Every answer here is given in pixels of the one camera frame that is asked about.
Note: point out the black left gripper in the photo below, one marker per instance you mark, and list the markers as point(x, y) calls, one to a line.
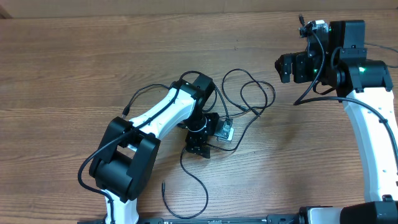
point(191, 139)

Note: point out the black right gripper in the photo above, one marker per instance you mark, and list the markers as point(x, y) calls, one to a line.
point(300, 76)

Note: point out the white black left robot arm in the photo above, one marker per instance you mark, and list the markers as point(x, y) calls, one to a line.
point(125, 158)

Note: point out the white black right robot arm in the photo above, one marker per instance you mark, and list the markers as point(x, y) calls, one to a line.
point(336, 57)

